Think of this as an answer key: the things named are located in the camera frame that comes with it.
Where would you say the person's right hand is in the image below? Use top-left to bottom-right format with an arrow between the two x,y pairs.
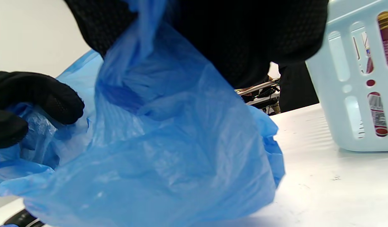
64,0 -> 329,89

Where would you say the person's left hand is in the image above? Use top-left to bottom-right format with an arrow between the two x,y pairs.
0,71 -> 85,149

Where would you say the black blue barcode scanner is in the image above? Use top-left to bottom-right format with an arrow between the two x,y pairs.
2,208 -> 45,227

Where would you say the blue plastic bag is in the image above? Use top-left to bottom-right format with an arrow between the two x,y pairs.
0,0 -> 285,227

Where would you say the light blue plastic basket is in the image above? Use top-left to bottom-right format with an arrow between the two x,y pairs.
305,0 -> 388,152

